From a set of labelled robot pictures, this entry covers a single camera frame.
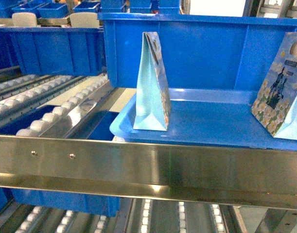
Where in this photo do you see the flower gift bag light blue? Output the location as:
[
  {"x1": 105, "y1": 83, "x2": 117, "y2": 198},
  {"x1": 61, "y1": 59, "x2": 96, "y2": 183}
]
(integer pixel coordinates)
[{"x1": 133, "y1": 32, "x2": 171, "y2": 131}]

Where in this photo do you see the flower gift bag with figure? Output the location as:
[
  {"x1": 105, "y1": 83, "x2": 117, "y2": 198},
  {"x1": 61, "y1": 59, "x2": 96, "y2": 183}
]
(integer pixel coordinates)
[{"x1": 251, "y1": 32, "x2": 297, "y2": 140}]

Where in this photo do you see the white roller conveyor track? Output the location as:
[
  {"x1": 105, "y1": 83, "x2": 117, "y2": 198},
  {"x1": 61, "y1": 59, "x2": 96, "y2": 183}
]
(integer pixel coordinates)
[{"x1": 16, "y1": 75, "x2": 108, "y2": 137}]

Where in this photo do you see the blue plastic tray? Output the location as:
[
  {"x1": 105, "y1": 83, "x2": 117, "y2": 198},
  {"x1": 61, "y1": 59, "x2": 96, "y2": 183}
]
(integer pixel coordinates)
[{"x1": 110, "y1": 88, "x2": 297, "y2": 151}]

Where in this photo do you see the large blue crate behind tray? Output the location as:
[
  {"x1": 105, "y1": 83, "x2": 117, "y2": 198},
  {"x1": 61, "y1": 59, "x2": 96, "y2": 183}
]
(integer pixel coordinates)
[{"x1": 99, "y1": 13, "x2": 297, "y2": 91}]

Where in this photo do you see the blue crate on left rollers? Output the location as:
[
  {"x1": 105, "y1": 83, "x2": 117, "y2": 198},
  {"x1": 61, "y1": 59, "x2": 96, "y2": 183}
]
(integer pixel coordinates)
[{"x1": 0, "y1": 27, "x2": 106, "y2": 76}]

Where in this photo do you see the blue crate on lower shelf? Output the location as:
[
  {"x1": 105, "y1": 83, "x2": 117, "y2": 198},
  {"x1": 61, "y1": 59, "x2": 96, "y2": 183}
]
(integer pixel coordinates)
[{"x1": 11, "y1": 188, "x2": 120, "y2": 217}]

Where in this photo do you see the grey chair right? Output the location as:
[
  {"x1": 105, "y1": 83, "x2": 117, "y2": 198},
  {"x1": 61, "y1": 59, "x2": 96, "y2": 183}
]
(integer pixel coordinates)
[{"x1": 70, "y1": 12, "x2": 100, "y2": 28}]

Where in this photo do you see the grey chair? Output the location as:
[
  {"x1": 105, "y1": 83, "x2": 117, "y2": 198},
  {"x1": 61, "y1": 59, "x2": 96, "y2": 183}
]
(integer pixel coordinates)
[
  {"x1": 12, "y1": 12, "x2": 38, "y2": 27},
  {"x1": 70, "y1": 12, "x2": 100, "y2": 28}
]

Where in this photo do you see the steel shelf front beam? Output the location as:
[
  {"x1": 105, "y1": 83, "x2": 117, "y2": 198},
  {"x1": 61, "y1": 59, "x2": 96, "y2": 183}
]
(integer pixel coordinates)
[{"x1": 0, "y1": 135, "x2": 297, "y2": 210}]

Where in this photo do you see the grey chair left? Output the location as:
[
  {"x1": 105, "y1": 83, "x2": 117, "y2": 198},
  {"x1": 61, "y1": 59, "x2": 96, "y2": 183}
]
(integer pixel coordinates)
[{"x1": 12, "y1": 12, "x2": 38, "y2": 27}]

